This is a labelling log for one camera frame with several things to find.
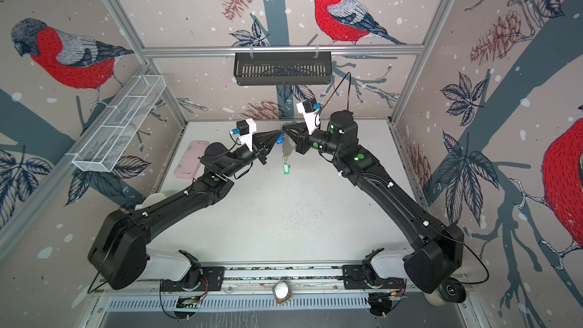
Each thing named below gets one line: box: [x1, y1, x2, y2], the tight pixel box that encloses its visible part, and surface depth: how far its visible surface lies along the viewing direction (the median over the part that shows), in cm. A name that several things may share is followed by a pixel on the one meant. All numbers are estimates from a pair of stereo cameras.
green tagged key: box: [282, 161, 291, 176], surface depth 81 cm
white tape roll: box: [423, 277, 467, 307], surface depth 63 cm
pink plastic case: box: [173, 140, 209, 180], surface depth 107 cm
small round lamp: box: [272, 280, 293, 304], surface depth 64 cm
